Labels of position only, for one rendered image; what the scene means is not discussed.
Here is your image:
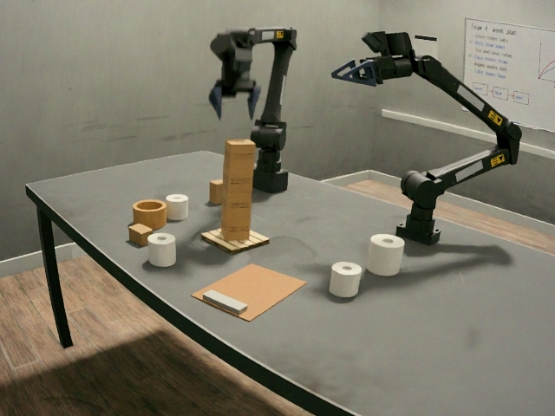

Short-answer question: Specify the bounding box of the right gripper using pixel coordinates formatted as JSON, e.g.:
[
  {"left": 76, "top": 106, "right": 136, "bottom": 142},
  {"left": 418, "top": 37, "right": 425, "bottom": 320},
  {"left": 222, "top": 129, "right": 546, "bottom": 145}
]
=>
[{"left": 209, "top": 76, "right": 261, "bottom": 118}]

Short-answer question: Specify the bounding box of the tan cardboard carton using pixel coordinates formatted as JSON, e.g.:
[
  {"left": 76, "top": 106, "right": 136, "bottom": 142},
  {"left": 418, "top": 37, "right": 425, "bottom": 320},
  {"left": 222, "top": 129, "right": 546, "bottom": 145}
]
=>
[
  {"left": 222, "top": 187, "right": 251, "bottom": 218},
  {"left": 224, "top": 140, "right": 256, "bottom": 169},
  {"left": 221, "top": 211, "right": 251, "bottom": 241},
  {"left": 222, "top": 164, "right": 253, "bottom": 193}
]

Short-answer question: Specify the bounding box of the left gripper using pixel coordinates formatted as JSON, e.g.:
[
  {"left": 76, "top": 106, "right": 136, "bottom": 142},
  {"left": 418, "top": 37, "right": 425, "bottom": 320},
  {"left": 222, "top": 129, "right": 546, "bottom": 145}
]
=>
[{"left": 331, "top": 59, "right": 396, "bottom": 87}]

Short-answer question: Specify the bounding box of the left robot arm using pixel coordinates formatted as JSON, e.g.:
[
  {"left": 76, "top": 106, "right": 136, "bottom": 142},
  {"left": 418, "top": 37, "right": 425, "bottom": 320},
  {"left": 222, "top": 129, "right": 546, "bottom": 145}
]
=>
[{"left": 362, "top": 31, "right": 522, "bottom": 242}]

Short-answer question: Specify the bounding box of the small square wooden pallet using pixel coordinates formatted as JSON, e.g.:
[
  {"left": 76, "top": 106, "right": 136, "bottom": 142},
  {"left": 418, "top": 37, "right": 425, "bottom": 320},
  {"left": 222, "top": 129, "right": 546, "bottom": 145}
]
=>
[{"left": 201, "top": 229, "right": 270, "bottom": 255}]

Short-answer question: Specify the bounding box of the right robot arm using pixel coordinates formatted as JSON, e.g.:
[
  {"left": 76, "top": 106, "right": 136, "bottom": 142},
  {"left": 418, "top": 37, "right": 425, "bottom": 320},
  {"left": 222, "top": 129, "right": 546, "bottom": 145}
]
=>
[{"left": 210, "top": 26, "right": 297, "bottom": 179}]

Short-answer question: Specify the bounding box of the tan cardboard cube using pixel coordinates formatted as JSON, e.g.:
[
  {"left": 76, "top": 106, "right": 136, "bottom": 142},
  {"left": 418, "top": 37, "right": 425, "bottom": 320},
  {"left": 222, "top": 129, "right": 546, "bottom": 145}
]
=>
[{"left": 128, "top": 224, "right": 153, "bottom": 246}]

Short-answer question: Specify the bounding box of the brown rectangular block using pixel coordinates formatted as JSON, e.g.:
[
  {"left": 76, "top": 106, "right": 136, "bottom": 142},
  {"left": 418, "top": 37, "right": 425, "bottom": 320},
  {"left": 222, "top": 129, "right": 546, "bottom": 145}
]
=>
[{"left": 209, "top": 180, "right": 223, "bottom": 204}]

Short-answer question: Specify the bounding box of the tan flat board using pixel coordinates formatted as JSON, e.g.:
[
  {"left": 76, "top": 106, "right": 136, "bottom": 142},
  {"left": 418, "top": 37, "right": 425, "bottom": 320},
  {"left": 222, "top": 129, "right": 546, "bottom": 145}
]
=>
[{"left": 191, "top": 264, "right": 298, "bottom": 322}]

